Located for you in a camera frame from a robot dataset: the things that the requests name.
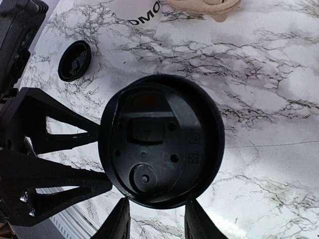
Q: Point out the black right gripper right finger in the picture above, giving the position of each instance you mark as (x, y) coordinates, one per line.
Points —
(197, 223)

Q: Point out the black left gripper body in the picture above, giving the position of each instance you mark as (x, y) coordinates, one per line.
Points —
(20, 20)

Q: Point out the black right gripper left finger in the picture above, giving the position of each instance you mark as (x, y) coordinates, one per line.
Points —
(117, 224)

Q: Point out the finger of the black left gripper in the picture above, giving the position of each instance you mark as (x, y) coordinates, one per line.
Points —
(51, 126)
(34, 189)

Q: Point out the black plastic cup lid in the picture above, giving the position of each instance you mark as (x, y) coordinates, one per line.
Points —
(75, 61)

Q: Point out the white paper cups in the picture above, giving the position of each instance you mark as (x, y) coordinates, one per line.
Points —
(138, 13)

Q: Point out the brown cardboard cup carrier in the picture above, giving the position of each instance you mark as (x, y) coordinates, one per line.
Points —
(219, 10)

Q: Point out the front aluminium frame rail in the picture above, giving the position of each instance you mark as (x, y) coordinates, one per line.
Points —
(73, 223)

